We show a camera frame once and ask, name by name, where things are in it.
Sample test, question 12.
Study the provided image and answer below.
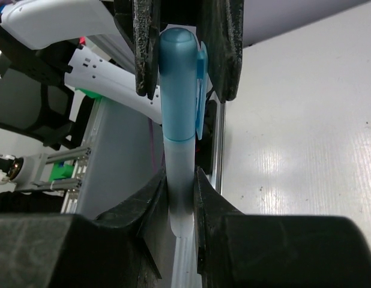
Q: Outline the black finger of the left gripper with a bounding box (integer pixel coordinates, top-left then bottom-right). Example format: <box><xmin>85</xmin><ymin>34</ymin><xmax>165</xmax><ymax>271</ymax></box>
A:
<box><xmin>200</xmin><ymin>1</ymin><xmax>244</xmax><ymax>103</ymax></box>

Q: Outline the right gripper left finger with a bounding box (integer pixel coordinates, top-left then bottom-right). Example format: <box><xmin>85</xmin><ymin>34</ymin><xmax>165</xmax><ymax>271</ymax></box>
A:
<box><xmin>0</xmin><ymin>172</ymin><xmax>168</xmax><ymax>287</ymax></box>

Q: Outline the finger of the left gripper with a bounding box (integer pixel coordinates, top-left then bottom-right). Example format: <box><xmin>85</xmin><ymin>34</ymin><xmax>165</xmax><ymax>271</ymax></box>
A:
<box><xmin>113</xmin><ymin>0</ymin><xmax>160</xmax><ymax>100</ymax></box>

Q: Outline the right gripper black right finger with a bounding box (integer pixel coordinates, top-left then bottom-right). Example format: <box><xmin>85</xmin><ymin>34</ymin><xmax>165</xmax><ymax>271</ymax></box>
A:
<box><xmin>193</xmin><ymin>168</ymin><xmax>371</xmax><ymax>287</ymax></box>

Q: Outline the light blue cap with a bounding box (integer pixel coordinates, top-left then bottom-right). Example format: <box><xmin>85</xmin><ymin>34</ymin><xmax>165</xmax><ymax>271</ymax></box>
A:
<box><xmin>158</xmin><ymin>28</ymin><xmax>208</xmax><ymax>142</ymax></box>

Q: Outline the light blue highlighter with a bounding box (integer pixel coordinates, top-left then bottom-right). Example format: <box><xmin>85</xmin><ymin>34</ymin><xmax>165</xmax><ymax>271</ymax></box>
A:
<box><xmin>164</xmin><ymin>137</ymin><xmax>195</xmax><ymax>287</ymax></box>

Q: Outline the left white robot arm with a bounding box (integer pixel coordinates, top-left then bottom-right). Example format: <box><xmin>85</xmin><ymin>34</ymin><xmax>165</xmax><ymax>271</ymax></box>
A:
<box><xmin>0</xmin><ymin>1</ymin><xmax>244</xmax><ymax>127</ymax></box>

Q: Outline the green plastic object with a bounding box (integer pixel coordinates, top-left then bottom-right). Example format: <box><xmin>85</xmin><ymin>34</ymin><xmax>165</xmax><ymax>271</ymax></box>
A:
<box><xmin>49</xmin><ymin>162</ymin><xmax>74</xmax><ymax>181</ymax></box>

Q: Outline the aluminium rail frame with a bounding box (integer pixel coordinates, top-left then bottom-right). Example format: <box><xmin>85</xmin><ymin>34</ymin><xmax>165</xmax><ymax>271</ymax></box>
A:
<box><xmin>61</xmin><ymin>98</ymin><xmax>227</xmax><ymax>217</ymax></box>

